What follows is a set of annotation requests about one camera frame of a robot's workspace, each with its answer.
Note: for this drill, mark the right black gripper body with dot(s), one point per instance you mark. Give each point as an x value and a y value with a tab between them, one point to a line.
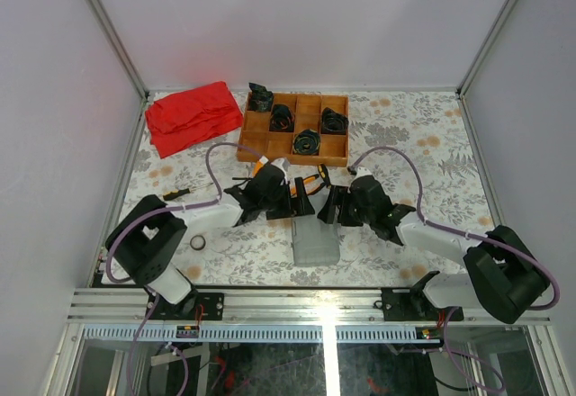
366	214

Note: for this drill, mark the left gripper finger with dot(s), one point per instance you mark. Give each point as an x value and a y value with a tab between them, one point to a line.
280	204
301	205

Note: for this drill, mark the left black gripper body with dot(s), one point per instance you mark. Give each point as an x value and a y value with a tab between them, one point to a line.
265	202

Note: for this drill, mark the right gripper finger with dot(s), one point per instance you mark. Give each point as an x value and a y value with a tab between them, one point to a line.
327	213
347	215

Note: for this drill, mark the orange handled pliers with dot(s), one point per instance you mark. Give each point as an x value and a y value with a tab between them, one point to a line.
312	185

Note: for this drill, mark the grey plastic tool case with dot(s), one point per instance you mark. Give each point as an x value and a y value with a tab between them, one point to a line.
314	242

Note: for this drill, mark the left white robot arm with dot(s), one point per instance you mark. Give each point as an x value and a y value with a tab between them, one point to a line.
144	243

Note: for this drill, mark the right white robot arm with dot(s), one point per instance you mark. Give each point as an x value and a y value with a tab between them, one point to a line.
500	274

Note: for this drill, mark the orange tape measure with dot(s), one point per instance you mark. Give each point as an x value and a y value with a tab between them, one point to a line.
259	164

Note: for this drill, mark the black yellow phillips screwdriver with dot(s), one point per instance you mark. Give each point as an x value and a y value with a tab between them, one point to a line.
324	175

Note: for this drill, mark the rolled dark belt bottom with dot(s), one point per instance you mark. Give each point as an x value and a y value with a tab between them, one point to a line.
306	143

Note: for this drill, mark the rolled dark belt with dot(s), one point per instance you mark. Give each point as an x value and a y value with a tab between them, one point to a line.
306	143
332	122
281	119

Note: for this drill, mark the wooden compartment tray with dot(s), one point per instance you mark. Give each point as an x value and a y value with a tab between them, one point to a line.
307	109

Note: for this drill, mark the rolled dark belt upper left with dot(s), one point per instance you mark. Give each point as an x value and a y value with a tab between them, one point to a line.
281	119

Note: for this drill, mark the rolled dark belt right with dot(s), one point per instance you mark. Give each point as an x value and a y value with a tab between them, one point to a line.
332	122

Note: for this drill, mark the rolled dark belt outside tray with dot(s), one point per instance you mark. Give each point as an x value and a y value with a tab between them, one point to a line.
261	99

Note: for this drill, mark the black yellow flat screwdriver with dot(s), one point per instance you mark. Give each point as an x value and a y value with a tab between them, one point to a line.
178	193

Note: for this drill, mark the red folded cloth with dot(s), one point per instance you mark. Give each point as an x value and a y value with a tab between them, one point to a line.
180	120

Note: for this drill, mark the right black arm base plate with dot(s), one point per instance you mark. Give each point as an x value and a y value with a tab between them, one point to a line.
408	304

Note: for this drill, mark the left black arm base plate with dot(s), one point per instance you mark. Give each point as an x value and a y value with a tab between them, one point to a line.
197	307

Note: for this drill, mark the white slotted cable duct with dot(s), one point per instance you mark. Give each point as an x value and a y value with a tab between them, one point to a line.
261	333

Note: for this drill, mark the aluminium mounting rail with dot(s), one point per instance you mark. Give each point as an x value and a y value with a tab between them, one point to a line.
239	306

